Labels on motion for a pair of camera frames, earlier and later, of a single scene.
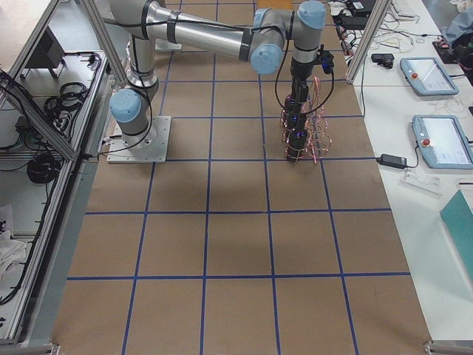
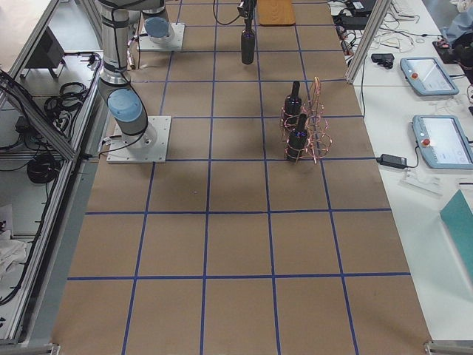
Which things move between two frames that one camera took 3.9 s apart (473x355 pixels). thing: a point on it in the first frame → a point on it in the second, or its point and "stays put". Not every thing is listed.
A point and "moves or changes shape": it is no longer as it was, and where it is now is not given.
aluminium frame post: [380, 11] stays put
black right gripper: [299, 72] → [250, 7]
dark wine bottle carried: [295, 115] moves or changes shape
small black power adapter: [392, 160] stays put
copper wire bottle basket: [305, 132] stays put
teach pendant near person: [426, 75] stays put
